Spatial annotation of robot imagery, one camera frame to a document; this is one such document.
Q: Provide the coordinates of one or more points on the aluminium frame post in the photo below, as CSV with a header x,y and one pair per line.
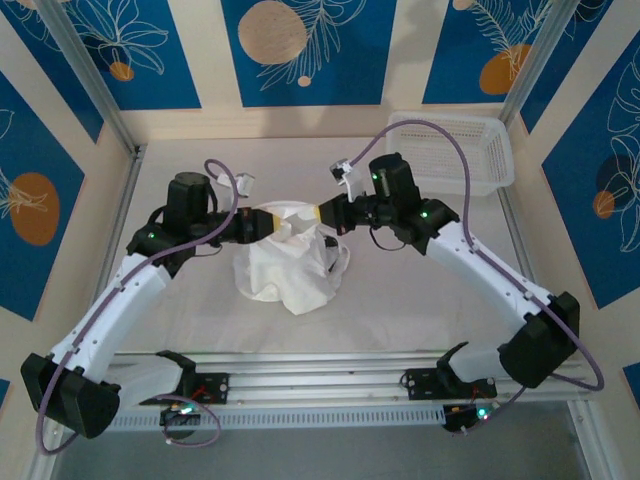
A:
x,y
537,55
85,65

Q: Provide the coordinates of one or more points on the aluminium profile base rails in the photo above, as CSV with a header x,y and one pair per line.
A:
x,y
310,380

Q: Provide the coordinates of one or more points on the small lit circuit board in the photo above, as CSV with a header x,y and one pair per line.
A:
x,y
182,409
480,414

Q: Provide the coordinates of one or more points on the white t-shirt with black print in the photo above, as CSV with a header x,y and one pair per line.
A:
x,y
290,280

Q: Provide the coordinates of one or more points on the white perforated plastic basket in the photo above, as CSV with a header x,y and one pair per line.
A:
x,y
450,150

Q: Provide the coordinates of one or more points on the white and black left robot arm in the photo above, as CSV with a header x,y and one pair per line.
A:
x,y
110,310

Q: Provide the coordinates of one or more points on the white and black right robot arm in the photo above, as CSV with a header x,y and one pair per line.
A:
x,y
480,270

